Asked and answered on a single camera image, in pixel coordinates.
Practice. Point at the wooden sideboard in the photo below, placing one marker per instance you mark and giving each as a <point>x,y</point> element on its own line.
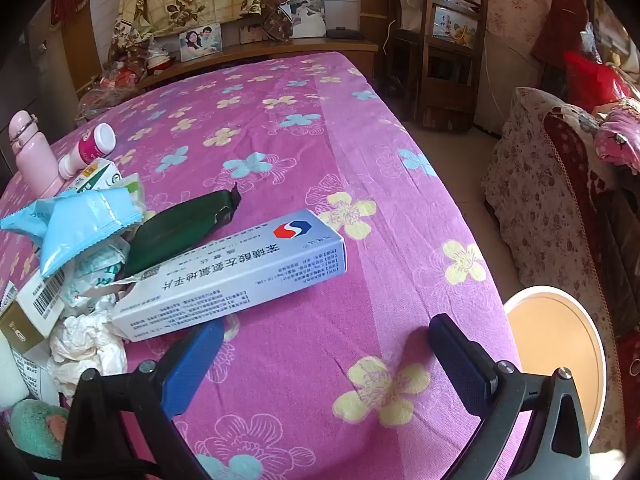
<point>300,52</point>

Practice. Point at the black device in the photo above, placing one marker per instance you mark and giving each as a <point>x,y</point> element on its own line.
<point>345,33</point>

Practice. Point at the large white photo frame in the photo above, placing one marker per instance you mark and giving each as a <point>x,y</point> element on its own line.
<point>307,16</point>

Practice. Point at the cream round waste bin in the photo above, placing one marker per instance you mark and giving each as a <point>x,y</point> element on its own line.
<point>550,340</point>

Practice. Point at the white gold barcode box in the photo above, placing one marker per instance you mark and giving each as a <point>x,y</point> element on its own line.
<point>32,310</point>

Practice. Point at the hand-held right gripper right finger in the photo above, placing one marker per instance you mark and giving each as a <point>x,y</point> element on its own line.
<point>460,360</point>

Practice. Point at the small dark photo frame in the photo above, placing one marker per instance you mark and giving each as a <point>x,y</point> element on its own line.
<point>252,34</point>

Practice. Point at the white pill bottle pink label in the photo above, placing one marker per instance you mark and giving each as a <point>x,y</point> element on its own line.
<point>92,147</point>

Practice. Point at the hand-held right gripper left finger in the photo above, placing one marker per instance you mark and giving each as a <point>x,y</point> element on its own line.
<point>192,365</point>

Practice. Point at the teal plush toy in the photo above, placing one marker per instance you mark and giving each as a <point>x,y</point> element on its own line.
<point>35,425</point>

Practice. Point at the light blue snack packet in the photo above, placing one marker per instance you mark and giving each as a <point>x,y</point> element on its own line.
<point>75,225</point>

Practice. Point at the blue and white medicine box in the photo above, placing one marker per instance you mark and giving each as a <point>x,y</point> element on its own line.
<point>235,275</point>

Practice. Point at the couple photo frame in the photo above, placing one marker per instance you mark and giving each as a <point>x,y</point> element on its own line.
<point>200,42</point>

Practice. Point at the green and white medicine box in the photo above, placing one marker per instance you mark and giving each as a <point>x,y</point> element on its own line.
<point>97,176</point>

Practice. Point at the fruit print box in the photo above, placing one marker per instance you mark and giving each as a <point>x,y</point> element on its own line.
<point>457,24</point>

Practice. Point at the white green plastic tissue wrapper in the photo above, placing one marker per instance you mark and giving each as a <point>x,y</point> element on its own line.
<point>95,267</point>

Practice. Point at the pink printed blanket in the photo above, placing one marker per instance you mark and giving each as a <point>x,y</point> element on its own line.
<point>620,132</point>

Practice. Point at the pink floral tablecloth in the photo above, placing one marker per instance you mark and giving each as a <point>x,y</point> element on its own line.
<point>350,170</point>

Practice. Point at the dark green foil packet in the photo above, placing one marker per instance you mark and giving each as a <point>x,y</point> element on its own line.
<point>180,230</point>

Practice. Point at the pink water bottle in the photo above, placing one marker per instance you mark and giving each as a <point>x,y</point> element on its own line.
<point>31,157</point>

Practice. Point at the white tissue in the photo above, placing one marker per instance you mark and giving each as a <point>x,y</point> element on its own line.
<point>85,347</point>

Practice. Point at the white printed leaflet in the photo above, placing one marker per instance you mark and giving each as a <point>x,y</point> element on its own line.
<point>32,377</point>

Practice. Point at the brown patterned cloth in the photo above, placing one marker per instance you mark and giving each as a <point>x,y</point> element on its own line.
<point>279,5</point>

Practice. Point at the dark wooden shelf rack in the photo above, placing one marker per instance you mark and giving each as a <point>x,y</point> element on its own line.
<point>435,60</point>

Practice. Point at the floral covered sofa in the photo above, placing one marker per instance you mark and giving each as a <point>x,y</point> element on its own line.
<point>550,200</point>

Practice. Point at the pink floral curtain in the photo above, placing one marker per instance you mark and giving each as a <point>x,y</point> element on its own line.
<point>510,10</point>

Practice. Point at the red cushion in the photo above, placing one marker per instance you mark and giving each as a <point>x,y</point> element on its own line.
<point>595,77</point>

